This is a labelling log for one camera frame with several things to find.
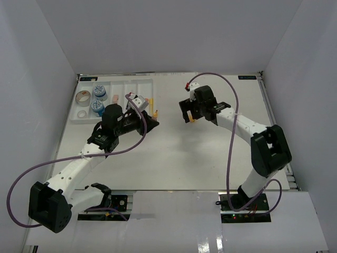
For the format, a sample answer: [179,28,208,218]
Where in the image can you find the blue slime jar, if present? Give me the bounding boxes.
[93,85,108,101]
[90,100,105,117]

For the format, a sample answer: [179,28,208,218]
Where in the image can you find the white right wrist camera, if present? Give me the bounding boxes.
[185,82,200,102]

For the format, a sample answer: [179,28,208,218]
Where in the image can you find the small clear tape roll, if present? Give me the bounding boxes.
[77,110,87,119]

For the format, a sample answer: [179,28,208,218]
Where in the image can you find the yellow highlighter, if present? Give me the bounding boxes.
[149,98,154,114]

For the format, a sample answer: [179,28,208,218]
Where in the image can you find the pink orange highlighter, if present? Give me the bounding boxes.
[152,110,158,121]

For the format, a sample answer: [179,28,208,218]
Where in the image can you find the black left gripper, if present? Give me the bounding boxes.
[114,110,159,137]

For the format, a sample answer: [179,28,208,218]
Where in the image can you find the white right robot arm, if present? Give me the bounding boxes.
[179,83,292,210]

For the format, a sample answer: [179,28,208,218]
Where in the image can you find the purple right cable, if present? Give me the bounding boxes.
[187,72,283,212]

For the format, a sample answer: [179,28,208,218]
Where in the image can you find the large clear tape roll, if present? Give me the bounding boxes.
[75,90,91,107]

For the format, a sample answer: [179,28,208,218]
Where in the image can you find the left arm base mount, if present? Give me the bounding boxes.
[81,183,128,213]

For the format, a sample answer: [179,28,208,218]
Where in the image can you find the white compartment tray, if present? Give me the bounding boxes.
[70,77,157,124]

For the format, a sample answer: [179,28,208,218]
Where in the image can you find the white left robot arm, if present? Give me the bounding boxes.
[28,104,159,233]

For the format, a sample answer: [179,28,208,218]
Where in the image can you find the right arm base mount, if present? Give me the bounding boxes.
[215,193,270,216]

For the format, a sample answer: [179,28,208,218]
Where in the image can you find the yellow cap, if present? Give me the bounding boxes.
[189,115,195,123]

